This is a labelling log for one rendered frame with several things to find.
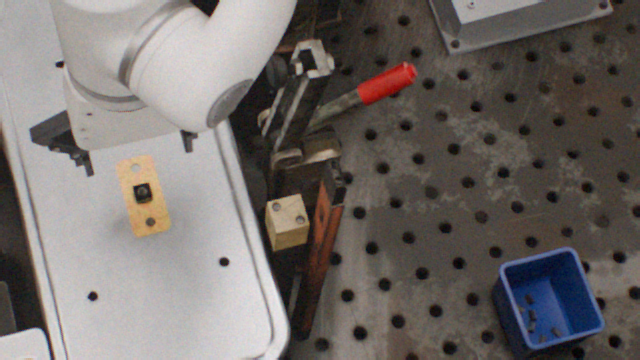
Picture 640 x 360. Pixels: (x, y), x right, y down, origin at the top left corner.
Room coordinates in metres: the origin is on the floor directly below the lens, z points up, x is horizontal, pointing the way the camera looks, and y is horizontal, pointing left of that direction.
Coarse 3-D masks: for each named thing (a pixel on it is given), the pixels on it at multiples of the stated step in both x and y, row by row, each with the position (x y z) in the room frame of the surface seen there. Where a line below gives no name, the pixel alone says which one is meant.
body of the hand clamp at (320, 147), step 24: (264, 144) 0.50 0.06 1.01; (312, 144) 0.49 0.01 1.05; (336, 144) 0.50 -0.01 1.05; (264, 168) 0.49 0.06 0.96; (288, 168) 0.46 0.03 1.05; (312, 168) 0.47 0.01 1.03; (288, 192) 0.46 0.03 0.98; (312, 192) 0.47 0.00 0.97; (264, 216) 0.50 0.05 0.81; (312, 216) 0.48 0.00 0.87
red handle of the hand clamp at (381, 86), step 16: (400, 64) 0.54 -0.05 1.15; (368, 80) 0.53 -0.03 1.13; (384, 80) 0.53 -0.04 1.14; (400, 80) 0.53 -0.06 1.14; (352, 96) 0.52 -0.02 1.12; (368, 96) 0.52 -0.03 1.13; (384, 96) 0.52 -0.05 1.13; (320, 112) 0.50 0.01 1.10; (336, 112) 0.50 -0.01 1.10; (320, 128) 0.49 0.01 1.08
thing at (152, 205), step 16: (128, 160) 0.45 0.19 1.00; (144, 160) 0.46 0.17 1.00; (128, 176) 0.44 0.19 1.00; (144, 176) 0.44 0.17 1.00; (128, 192) 0.42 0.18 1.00; (160, 192) 0.43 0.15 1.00; (128, 208) 0.40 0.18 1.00; (144, 208) 0.41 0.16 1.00; (160, 208) 0.41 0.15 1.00; (144, 224) 0.39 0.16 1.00; (160, 224) 0.39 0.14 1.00
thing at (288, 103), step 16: (304, 48) 0.50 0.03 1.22; (320, 48) 0.51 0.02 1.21; (272, 64) 0.48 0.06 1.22; (304, 64) 0.49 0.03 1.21; (320, 64) 0.49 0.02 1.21; (336, 64) 0.50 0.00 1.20; (272, 80) 0.47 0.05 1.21; (288, 80) 0.50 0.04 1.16; (304, 80) 0.48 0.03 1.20; (320, 80) 0.48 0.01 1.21; (288, 96) 0.50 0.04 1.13; (304, 96) 0.47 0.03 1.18; (320, 96) 0.48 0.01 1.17; (272, 112) 0.49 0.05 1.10; (288, 112) 0.49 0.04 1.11; (304, 112) 0.47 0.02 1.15; (272, 128) 0.49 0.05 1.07; (288, 128) 0.47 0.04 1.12; (304, 128) 0.48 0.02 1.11; (288, 144) 0.47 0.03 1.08
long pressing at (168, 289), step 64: (0, 0) 0.60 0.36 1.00; (0, 64) 0.53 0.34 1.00; (0, 128) 0.46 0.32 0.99; (64, 192) 0.41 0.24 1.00; (192, 192) 0.43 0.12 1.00; (64, 256) 0.34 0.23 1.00; (128, 256) 0.35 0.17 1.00; (192, 256) 0.37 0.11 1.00; (256, 256) 0.38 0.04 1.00; (64, 320) 0.28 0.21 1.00; (128, 320) 0.29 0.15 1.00; (192, 320) 0.30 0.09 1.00; (256, 320) 0.32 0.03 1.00
